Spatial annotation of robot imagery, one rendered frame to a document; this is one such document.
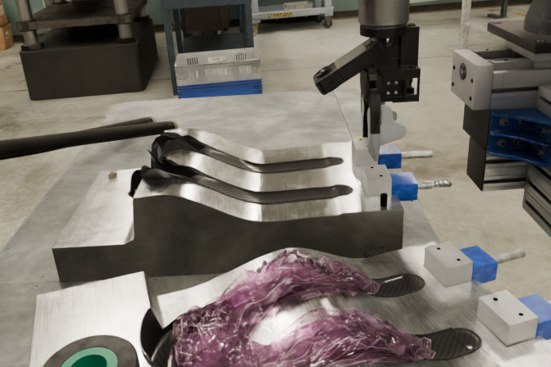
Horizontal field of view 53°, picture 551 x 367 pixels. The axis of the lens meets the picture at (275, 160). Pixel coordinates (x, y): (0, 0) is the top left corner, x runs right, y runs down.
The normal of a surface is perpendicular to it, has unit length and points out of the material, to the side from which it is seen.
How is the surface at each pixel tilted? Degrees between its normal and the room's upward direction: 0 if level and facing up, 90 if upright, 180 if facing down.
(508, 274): 0
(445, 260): 0
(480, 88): 90
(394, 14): 90
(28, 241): 0
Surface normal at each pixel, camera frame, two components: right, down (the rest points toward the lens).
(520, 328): 0.31, 0.37
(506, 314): -0.06, -0.91
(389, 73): 0.01, 0.40
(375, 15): -0.46, 0.39
